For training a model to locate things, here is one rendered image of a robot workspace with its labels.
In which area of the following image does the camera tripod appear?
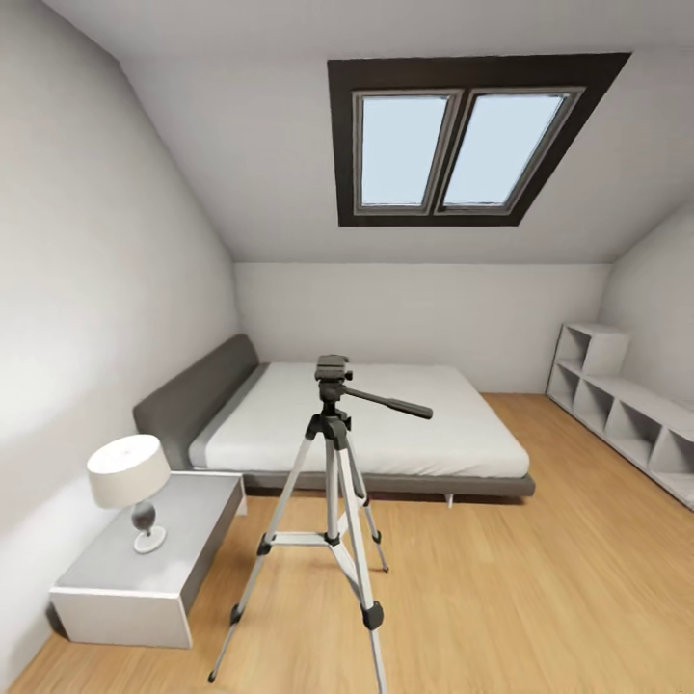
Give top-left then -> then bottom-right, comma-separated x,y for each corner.
208,355 -> 433,694

